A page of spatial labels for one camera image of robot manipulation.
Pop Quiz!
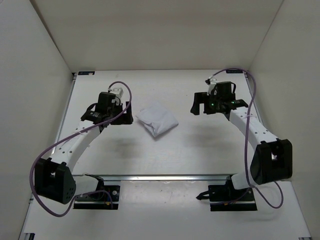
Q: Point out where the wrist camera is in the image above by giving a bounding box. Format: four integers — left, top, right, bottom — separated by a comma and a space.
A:
108, 87, 124, 99
205, 77, 219, 95

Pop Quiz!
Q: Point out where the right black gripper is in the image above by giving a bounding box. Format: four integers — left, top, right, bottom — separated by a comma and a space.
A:
190, 92, 222, 116

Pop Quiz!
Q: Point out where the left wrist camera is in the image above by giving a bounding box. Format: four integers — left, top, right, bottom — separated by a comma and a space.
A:
108, 87, 124, 99

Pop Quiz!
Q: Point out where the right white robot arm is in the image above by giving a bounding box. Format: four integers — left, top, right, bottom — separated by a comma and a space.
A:
190, 78, 293, 200

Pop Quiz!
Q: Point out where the right blue label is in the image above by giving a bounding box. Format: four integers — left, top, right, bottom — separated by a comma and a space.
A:
225, 69, 243, 74

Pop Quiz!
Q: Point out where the aluminium rail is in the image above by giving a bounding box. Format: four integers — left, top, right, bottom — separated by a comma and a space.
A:
100, 174, 229, 182

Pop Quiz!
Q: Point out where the white skirt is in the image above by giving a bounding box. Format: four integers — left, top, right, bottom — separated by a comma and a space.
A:
136, 101, 179, 138

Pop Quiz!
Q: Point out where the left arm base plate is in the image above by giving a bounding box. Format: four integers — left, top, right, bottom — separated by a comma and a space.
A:
73, 185, 121, 210

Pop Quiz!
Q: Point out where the blue label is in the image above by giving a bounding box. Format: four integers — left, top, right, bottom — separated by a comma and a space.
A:
77, 71, 95, 76
225, 69, 243, 74

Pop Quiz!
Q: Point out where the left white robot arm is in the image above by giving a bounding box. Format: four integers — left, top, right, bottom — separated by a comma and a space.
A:
32, 87, 133, 205

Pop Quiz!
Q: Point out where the left blue label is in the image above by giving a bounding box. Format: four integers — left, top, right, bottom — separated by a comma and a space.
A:
77, 71, 95, 76

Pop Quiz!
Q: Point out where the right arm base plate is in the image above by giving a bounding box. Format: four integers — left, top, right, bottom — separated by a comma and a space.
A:
196, 180, 258, 212

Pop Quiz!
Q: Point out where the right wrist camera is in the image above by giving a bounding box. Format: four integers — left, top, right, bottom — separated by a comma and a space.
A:
205, 77, 219, 95

